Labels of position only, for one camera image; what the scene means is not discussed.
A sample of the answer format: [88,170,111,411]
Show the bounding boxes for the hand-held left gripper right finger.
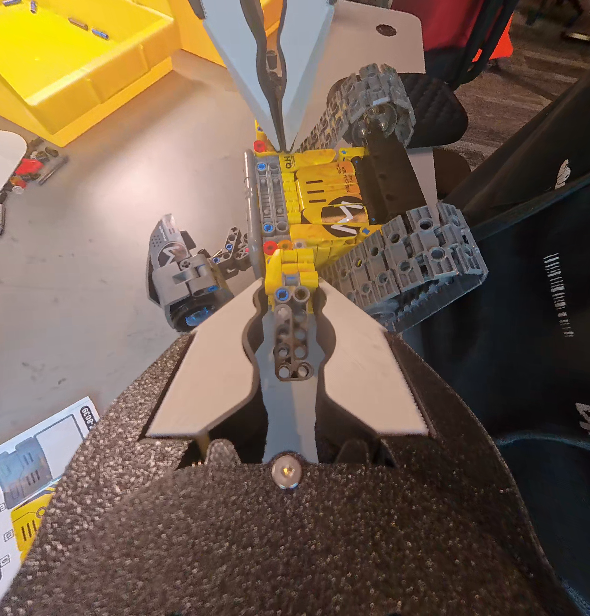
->
[316,279,430,462]

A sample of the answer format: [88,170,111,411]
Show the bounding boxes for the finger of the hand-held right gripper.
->
[275,0,337,150]
[200,0,286,149]

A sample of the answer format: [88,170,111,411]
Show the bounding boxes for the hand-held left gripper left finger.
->
[143,278,269,464]

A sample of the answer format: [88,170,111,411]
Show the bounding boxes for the yellow tracked brick robot model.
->
[242,63,489,383]

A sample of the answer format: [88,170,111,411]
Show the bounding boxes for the white sticker sheet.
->
[0,396,101,611]

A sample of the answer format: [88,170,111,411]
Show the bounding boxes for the grey robot model head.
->
[145,213,253,334]

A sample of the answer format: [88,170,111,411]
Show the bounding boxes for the black mesh office chair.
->
[400,72,472,199]

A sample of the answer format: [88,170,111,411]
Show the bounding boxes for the person in black hoodie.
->
[403,72,590,616]

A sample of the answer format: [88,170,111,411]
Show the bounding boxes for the scattered small brick pieces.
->
[0,143,70,237]

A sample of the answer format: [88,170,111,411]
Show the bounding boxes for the white book stand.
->
[0,127,27,209]

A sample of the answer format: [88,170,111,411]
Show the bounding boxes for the red bag black straps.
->
[419,0,515,65]

